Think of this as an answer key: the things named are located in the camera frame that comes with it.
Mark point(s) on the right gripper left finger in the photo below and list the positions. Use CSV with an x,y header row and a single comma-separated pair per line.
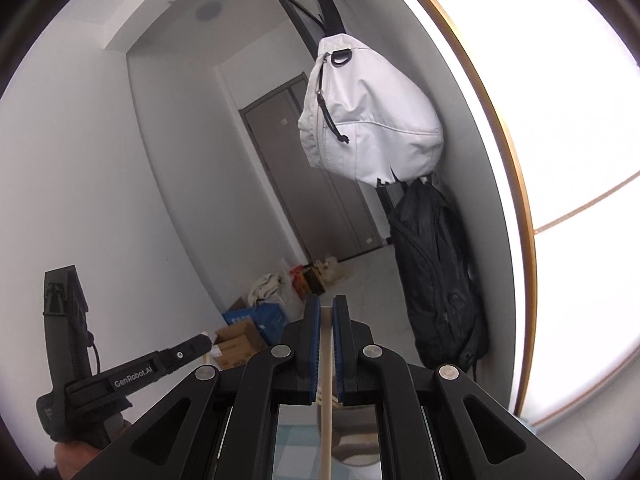
x,y
220,424

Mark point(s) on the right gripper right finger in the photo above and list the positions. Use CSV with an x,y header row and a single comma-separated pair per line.
x,y
434,424

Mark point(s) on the wooden chopstick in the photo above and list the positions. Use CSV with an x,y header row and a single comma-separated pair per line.
x,y
325,394

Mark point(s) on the left hand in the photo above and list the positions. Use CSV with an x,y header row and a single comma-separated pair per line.
x,y
71,457

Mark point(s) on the white utensil holder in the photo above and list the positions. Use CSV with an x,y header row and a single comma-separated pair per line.
x,y
346,447

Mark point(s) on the brown cardboard box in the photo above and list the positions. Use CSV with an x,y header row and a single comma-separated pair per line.
x,y
235,344

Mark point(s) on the blue cardboard box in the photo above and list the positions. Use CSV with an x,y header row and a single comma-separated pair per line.
x,y
268,317

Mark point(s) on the black backpack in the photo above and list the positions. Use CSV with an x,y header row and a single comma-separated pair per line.
x,y
435,265

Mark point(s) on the beige cloth bag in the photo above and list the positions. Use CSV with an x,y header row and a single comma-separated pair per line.
x,y
329,270

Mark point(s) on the grey door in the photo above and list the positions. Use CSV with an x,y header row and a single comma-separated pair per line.
x,y
327,213

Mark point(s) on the white sling bag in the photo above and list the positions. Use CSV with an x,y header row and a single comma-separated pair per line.
x,y
362,118

